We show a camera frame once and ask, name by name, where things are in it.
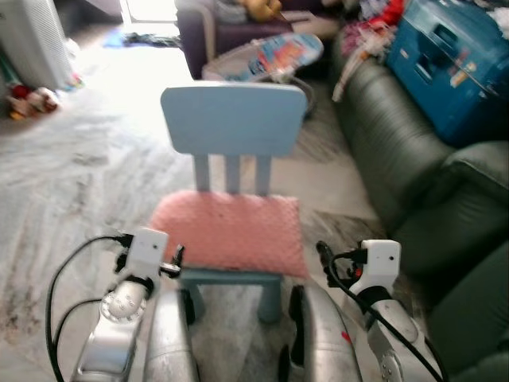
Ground pink pillow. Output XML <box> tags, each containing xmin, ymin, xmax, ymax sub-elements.
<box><xmin>149</xmin><ymin>190</ymin><xmax>310</xmax><ymax>280</ymax></box>

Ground dark green leather sofa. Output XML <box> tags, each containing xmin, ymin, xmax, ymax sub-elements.
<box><xmin>332</xmin><ymin>54</ymin><xmax>509</xmax><ymax>382</ymax></box>

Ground silver right robot leg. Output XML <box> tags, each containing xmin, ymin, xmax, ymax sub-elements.
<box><xmin>285</xmin><ymin>282</ymin><xmax>368</xmax><ymax>382</ymax></box>

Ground silver robot leg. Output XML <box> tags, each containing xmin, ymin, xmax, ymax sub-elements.
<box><xmin>142</xmin><ymin>286</ymin><xmax>201</xmax><ymax>382</ymax></box>
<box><xmin>285</xmin><ymin>282</ymin><xmax>368</xmax><ymax>382</ymax></box>

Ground silver left robot leg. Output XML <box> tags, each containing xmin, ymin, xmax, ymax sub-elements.
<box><xmin>142</xmin><ymin>286</ymin><xmax>201</xmax><ymax>382</ymax></box>

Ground light blue child chair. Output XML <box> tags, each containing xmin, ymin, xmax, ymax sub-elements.
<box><xmin>156</xmin><ymin>82</ymin><xmax>309</xmax><ymax>324</ymax></box>

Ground small red white toys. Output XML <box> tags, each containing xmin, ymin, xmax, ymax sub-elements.
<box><xmin>6</xmin><ymin>82</ymin><xmax>62</xmax><ymax>121</ymax></box>

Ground colourful baby bouncer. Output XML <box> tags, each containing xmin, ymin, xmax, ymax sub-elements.
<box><xmin>202</xmin><ymin>33</ymin><xmax>325</xmax><ymax>90</ymax></box>

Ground purple armchair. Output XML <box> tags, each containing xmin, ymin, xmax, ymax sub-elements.
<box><xmin>176</xmin><ymin>0</ymin><xmax>344</xmax><ymax>80</ymax></box>

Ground blue hard suitcase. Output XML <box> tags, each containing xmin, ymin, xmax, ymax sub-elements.
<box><xmin>387</xmin><ymin>0</ymin><xmax>509</xmax><ymax>147</ymax></box>

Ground red and white clothes pile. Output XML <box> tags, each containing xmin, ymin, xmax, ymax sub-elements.
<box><xmin>340</xmin><ymin>0</ymin><xmax>408</xmax><ymax>53</ymax></box>

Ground white air purifier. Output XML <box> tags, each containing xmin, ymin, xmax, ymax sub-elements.
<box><xmin>0</xmin><ymin>0</ymin><xmax>74</xmax><ymax>91</ymax></box>

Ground yellow plush toy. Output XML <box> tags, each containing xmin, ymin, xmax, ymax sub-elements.
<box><xmin>241</xmin><ymin>0</ymin><xmax>284</xmax><ymax>22</ymax></box>

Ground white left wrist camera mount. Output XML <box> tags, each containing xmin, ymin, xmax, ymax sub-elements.
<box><xmin>119</xmin><ymin>228</ymin><xmax>170</xmax><ymax>279</ymax></box>

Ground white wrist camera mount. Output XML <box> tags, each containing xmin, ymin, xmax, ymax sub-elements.
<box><xmin>349</xmin><ymin>240</ymin><xmax>401</xmax><ymax>296</ymax></box>
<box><xmin>119</xmin><ymin>228</ymin><xmax>170</xmax><ymax>279</ymax></box>

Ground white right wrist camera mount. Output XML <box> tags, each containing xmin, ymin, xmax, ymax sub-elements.
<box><xmin>349</xmin><ymin>240</ymin><xmax>401</xmax><ymax>296</ymax></box>

